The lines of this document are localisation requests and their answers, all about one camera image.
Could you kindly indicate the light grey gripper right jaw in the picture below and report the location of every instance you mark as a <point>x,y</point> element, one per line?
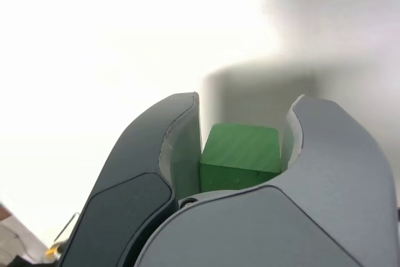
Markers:
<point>281,226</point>

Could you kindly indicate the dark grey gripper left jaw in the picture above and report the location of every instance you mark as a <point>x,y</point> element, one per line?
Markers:
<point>125,201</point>

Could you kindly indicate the green cube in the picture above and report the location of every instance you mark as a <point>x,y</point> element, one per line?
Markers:
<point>240,148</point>

